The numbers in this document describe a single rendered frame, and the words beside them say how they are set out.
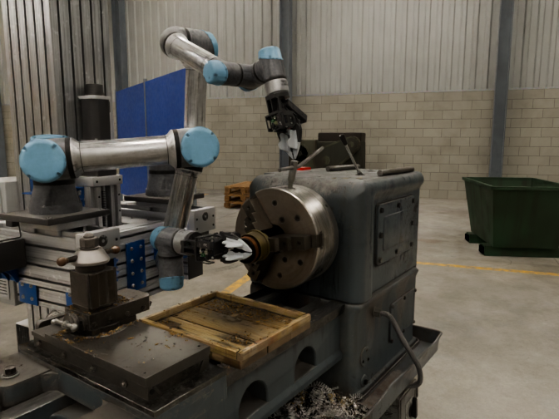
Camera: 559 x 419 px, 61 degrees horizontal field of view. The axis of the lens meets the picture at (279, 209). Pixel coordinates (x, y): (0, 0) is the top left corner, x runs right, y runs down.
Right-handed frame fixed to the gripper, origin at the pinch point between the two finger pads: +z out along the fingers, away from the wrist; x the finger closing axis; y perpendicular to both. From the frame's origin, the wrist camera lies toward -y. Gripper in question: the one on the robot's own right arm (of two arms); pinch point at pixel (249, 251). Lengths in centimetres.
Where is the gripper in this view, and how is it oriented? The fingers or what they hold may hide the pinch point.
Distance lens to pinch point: 130.3
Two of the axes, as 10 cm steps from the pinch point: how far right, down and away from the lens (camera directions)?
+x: 0.0, -9.9, -1.5
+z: 8.1, 0.9, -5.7
